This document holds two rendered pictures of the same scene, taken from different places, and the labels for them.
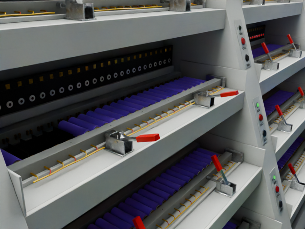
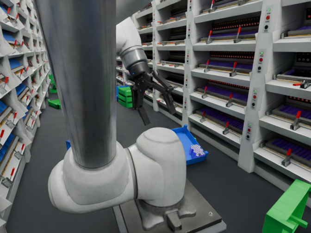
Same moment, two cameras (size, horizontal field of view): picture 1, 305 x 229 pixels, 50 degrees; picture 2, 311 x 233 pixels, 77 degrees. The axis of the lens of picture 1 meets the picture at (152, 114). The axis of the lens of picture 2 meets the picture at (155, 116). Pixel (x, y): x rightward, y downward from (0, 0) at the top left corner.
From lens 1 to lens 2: 1.06 m
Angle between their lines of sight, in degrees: 110
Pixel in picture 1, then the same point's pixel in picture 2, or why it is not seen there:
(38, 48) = (290, 47)
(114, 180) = (291, 92)
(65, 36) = (299, 45)
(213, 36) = not seen: outside the picture
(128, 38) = not seen: outside the picture
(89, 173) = (286, 85)
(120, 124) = not seen: outside the picture
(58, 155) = (289, 77)
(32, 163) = (281, 76)
